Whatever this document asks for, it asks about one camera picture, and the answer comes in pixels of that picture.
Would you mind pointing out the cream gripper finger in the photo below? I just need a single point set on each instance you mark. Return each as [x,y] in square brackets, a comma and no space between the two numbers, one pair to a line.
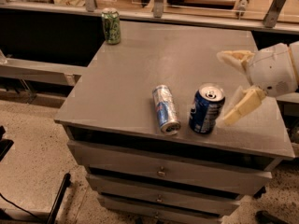
[238,59]
[243,102]

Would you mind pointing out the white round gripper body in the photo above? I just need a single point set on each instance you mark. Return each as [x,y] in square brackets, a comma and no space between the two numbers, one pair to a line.
[271,70]

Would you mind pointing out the blue pepsi can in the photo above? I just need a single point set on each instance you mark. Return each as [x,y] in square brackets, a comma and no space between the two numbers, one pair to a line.
[206,108]

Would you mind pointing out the silver blue redbull can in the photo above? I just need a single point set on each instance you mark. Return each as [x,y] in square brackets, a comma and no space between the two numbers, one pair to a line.
[165,110]

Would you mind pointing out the green soda can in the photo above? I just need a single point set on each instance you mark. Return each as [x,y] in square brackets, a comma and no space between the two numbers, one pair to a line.
[111,25]

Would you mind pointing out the top grey drawer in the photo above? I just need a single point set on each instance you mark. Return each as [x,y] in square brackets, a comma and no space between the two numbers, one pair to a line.
[204,174]

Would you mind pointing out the grey drawer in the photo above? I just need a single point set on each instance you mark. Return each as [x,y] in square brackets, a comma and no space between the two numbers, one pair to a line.
[162,195]
[204,174]
[155,211]

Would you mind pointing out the middle grey drawer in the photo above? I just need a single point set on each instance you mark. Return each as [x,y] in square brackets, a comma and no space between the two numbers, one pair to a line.
[162,195]

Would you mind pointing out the grey drawer cabinet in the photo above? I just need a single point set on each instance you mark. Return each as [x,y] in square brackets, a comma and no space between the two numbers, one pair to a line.
[145,121]

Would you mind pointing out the bottom grey drawer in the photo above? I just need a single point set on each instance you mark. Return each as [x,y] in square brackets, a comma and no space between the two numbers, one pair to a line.
[155,211]

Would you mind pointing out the black chair leg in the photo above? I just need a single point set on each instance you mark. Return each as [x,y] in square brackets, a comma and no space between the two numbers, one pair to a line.
[59,198]

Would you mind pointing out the grey side shelf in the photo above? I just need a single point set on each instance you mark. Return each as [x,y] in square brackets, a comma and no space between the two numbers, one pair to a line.
[52,73]

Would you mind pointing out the black object at left edge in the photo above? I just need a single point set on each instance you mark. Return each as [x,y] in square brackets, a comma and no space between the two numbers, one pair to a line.
[5,144]

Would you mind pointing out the grey metal rail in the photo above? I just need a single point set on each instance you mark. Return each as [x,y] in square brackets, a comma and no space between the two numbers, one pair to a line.
[281,16]

